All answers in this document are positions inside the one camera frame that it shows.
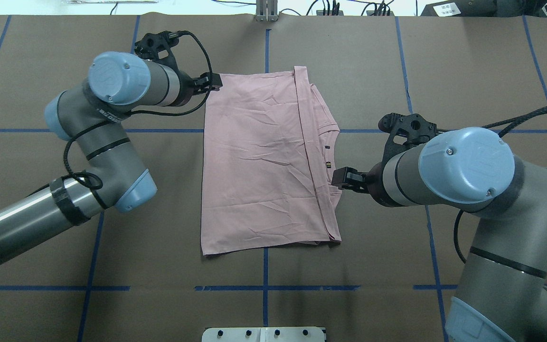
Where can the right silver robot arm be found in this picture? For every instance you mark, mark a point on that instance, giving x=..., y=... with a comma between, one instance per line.
x=501, y=296

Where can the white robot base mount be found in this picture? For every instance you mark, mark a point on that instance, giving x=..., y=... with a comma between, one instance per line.
x=265, y=334

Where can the aluminium frame post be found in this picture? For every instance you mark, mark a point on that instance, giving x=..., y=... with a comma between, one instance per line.
x=266, y=10

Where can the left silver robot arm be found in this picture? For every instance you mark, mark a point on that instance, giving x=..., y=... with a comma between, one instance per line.
x=103, y=169

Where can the pink Snoopy t-shirt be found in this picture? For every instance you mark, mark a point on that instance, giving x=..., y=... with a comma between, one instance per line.
x=269, y=158

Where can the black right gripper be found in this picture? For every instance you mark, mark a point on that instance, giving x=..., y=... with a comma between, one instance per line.
x=376, y=183

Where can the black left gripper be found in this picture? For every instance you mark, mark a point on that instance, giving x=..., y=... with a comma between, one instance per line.
x=187, y=90

